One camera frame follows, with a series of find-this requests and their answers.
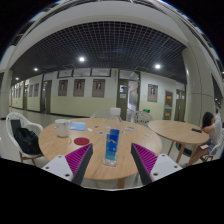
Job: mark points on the white plastic armchair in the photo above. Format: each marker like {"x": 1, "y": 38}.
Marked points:
{"x": 30, "y": 126}

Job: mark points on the flat round red coaster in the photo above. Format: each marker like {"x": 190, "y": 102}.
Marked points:
{"x": 81, "y": 141}

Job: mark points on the red wall poster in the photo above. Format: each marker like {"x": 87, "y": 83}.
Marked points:
{"x": 168, "y": 100}

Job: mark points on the round wooden table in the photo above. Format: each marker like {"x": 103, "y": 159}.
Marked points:
{"x": 176, "y": 130}

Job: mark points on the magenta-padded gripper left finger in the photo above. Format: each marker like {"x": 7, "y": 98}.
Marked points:
{"x": 63, "y": 166}

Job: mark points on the framed wall pictures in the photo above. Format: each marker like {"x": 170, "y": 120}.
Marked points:
{"x": 98, "y": 87}

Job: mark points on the green exit sign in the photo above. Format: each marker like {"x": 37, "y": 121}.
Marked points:
{"x": 146, "y": 110}

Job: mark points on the round ceiling lights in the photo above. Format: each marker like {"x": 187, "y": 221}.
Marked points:
{"x": 81, "y": 59}

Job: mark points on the white patterned-back chair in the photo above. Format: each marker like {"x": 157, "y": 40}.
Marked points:
{"x": 100, "y": 114}
{"x": 142, "y": 117}

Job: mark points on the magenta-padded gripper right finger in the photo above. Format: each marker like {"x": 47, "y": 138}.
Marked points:
{"x": 161, "y": 166}

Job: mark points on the small printed card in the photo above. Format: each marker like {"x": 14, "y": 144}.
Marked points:
{"x": 100, "y": 132}
{"x": 130, "y": 128}

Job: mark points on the white ceramic mug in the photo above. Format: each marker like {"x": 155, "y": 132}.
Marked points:
{"x": 62, "y": 128}

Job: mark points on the clear blue-labelled water bottle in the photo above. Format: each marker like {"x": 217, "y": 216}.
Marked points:
{"x": 112, "y": 143}

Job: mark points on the person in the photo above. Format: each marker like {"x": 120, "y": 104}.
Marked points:
{"x": 213, "y": 128}

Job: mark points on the black backpack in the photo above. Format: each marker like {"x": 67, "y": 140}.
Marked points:
{"x": 26, "y": 140}

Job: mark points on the black phone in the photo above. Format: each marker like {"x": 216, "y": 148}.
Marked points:
{"x": 196, "y": 130}

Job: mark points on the small white card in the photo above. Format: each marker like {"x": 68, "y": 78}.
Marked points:
{"x": 90, "y": 129}

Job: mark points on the dark green door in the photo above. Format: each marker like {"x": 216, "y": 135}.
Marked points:
{"x": 122, "y": 100}

